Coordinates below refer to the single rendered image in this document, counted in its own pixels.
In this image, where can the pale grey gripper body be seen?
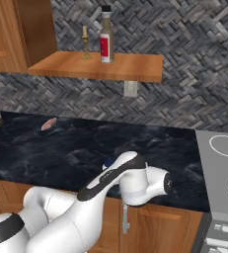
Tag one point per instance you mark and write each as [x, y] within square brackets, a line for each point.
[125, 217]

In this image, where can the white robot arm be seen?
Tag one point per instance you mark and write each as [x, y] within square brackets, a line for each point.
[69, 220]

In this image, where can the wooden base cabinet door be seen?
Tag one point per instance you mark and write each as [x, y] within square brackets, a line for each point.
[165, 234]

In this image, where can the blue capped white bottle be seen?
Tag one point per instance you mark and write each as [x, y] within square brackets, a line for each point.
[107, 161]

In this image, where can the wooden base cabinet run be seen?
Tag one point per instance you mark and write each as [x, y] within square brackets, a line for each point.
[3, 196]

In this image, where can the red labelled sauce bottle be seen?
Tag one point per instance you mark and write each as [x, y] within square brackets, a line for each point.
[107, 39]

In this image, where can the grey stove with hob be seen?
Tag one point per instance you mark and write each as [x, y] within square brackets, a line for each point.
[222, 184]

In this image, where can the brass candlestick with candle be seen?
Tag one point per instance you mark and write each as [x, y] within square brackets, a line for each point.
[86, 46]

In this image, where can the white wall outlet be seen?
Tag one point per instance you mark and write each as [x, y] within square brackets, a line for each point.
[130, 88]

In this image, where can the wooden wall shelf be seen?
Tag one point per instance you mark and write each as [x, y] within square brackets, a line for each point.
[102, 67]

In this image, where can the wooden wall cabinet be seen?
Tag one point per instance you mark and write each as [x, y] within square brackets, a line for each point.
[7, 33]

